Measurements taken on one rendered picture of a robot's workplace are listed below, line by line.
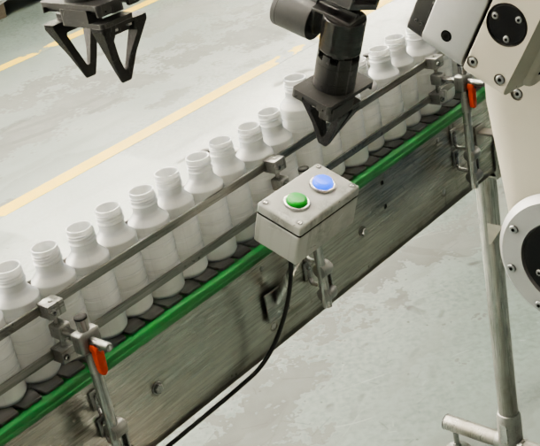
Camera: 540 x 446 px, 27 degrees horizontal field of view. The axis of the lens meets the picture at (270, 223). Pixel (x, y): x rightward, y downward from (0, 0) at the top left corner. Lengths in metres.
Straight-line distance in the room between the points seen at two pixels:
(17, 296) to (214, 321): 0.34
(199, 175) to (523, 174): 0.62
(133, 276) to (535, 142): 0.66
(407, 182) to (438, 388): 1.14
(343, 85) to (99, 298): 0.44
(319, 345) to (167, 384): 1.70
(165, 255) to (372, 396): 1.54
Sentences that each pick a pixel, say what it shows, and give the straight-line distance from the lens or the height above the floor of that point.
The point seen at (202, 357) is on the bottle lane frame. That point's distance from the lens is 1.66.
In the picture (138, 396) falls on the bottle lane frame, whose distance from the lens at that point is 1.58.
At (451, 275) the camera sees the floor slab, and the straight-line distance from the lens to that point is 3.53.
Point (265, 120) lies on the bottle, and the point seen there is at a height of 1.16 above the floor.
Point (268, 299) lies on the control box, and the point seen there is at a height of 0.92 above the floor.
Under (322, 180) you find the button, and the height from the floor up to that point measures 1.12.
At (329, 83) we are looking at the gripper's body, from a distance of 1.48.
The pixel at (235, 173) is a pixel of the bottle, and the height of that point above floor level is 1.12.
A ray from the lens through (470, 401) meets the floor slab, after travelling 2.98.
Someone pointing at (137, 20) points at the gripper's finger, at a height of 1.46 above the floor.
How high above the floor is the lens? 1.78
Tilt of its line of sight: 26 degrees down
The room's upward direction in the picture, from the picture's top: 11 degrees counter-clockwise
